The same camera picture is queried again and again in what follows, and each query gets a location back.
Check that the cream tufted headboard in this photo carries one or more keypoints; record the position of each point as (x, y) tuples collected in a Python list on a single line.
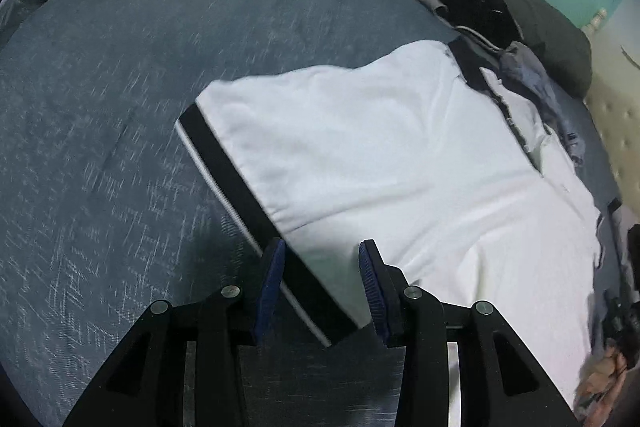
[(617, 117)]

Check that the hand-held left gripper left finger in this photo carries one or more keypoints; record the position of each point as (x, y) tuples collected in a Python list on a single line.
[(272, 287)]

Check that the white polo shirt black trim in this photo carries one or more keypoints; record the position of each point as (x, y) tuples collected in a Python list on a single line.
[(375, 147)]

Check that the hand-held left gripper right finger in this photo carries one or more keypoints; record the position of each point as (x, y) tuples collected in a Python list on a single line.
[(372, 292)]

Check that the person's right hand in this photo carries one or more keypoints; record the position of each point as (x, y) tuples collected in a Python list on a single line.
[(600, 382)]

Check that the blue checked shorts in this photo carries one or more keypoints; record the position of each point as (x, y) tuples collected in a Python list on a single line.
[(540, 82)]

